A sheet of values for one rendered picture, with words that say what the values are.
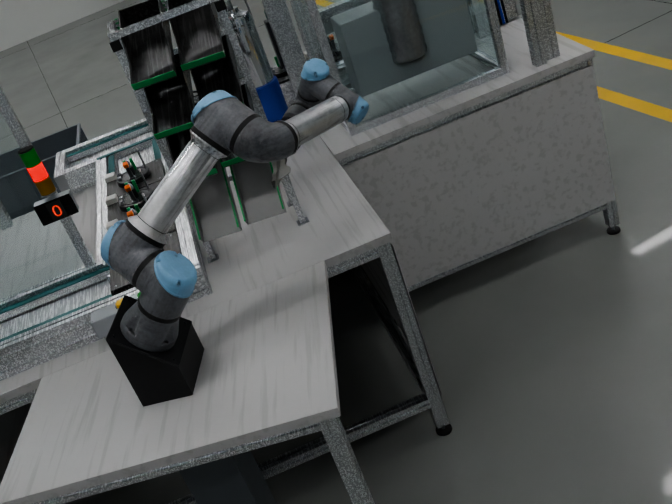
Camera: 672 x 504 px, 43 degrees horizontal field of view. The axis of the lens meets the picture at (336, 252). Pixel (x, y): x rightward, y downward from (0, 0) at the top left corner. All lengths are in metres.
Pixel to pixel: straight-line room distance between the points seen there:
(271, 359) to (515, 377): 1.27
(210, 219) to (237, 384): 0.67
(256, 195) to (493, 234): 1.29
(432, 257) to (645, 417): 1.11
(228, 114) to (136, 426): 0.84
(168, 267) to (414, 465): 1.32
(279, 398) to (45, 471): 0.63
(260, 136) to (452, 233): 1.63
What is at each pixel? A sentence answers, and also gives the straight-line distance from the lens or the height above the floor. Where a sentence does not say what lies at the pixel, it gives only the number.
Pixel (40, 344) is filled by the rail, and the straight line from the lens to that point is 2.78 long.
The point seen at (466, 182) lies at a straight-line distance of 3.54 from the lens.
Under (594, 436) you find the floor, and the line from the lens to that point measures 3.05.
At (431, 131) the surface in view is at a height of 0.80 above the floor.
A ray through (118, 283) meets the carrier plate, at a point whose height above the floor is 0.97.
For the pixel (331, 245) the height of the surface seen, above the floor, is 0.86.
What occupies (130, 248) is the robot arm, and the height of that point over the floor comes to 1.27.
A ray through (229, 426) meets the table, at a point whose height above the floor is 0.86.
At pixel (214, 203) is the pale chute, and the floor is 1.07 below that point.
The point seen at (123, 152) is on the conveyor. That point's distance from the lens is 3.99.
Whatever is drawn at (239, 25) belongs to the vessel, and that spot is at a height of 1.38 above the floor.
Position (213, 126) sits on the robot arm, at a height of 1.47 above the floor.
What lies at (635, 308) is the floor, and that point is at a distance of 3.54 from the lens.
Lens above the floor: 2.15
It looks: 29 degrees down
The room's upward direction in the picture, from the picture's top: 20 degrees counter-clockwise
